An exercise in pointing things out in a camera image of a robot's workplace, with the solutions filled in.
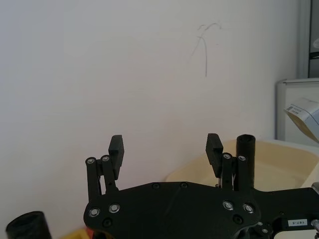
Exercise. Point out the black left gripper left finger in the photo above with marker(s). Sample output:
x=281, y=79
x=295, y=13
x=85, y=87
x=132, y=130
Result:
x=116, y=152

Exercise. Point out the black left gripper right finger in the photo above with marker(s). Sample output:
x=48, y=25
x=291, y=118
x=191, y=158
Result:
x=213, y=152

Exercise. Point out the black upright tube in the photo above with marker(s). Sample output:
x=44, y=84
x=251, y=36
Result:
x=26, y=225
x=248, y=145

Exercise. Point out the cream plastic tub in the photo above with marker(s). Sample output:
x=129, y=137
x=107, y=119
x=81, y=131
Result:
x=274, y=161

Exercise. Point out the white cabinet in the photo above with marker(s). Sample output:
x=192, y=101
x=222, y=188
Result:
x=282, y=109

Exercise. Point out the yellow plastic piece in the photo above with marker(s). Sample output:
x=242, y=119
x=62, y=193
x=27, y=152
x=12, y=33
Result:
x=76, y=234

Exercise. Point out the white labelled package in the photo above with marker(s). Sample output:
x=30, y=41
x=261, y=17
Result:
x=305, y=117

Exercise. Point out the dark framed window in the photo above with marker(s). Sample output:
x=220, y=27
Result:
x=313, y=32

